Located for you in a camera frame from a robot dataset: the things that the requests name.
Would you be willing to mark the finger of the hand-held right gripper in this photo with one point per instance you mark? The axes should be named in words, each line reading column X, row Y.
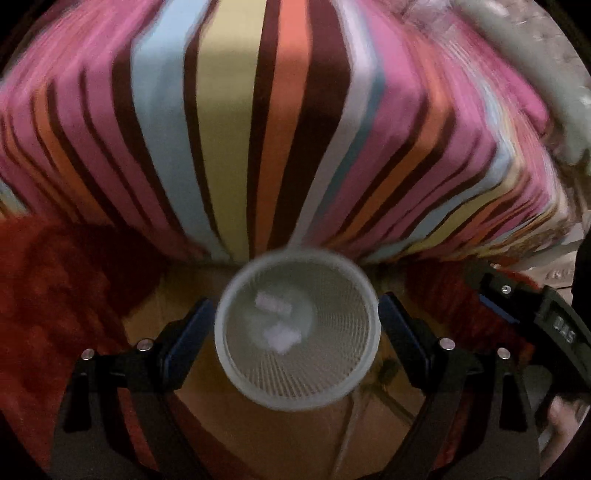
column 496, row 308

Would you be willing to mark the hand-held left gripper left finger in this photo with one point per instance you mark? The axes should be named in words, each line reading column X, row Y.
column 189, row 337

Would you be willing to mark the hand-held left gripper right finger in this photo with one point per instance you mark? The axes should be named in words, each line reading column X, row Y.
column 401, row 332

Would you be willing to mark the white mesh wastebasket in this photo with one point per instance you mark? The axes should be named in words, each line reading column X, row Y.
column 332, row 369

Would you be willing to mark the pale pink paper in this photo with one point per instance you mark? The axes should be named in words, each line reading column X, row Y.
column 273, row 304

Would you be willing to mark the white paper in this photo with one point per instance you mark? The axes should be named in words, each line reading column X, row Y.
column 281, row 339

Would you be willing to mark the person's right hand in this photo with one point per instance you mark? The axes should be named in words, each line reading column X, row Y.
column 564, row 429

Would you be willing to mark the red shaggy rug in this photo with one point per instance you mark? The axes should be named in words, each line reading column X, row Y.
column 55, row 295

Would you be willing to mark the striped bed sheet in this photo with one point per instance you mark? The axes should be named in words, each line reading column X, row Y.
column 231, row 129

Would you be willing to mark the grey-green pillow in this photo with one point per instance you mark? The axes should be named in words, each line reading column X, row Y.
column 540, row 87

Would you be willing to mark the tufted grey headboard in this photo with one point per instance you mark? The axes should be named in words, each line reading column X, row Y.
column 549, row 32

